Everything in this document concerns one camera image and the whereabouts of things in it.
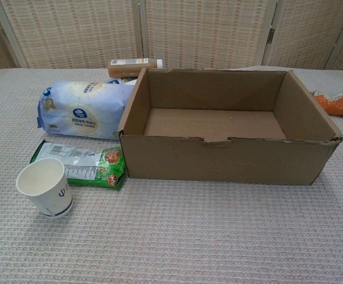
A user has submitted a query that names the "brown juice bottle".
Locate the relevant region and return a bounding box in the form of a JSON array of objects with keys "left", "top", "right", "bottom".
[{"left": 107, "top": 58, "right": 164, "bottom": 79}]

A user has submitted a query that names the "open brown cardboard box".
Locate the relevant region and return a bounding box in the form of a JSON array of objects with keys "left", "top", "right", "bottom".
[{"left": 118, "top": 67, "right": 343, "bottom": 186}]

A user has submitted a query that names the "beige woven tablecloth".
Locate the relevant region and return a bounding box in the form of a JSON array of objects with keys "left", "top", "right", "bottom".
[{"left": 0, "top": 66, "right": 343, "bottom": 284}]

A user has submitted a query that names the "white paper cup blue print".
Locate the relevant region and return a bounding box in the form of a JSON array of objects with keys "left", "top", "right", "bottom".
[{"left": 16, "top": 157, "right": 74, "bottom": 220}]

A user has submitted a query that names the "woven folding screen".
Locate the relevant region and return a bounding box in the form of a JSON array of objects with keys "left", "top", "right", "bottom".
[{"left": 0, "top": 0, "right": 343, "bottom": 76}]

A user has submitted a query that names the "large blue-white soft package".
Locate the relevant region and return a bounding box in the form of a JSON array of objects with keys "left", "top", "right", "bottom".
[{"left": 36, "top": 77, "right": 137, "bottom": 141}]

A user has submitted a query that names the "orange snack bag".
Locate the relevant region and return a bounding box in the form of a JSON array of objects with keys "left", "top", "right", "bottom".
[{"left": 310, "top": 90, "right": 343, "bottom": 121}]

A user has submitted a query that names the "green snack packet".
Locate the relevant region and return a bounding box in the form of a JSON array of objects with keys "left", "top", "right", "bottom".
[{"left": 30, "top": 138, "right": 127, "bottom": 191}]

